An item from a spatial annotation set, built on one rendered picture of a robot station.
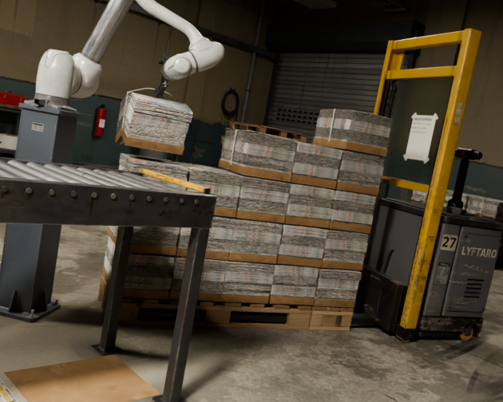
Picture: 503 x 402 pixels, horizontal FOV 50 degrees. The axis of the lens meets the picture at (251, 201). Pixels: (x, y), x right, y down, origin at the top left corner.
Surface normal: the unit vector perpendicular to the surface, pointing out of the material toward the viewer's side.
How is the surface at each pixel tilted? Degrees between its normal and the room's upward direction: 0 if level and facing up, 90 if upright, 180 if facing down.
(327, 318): 90
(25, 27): 90
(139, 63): 90
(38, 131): 90
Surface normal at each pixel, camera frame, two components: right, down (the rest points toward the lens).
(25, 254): -0.15, 0.08
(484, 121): -0.72, -0.05
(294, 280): 0.39, 0.16
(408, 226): -0.90, -0.12
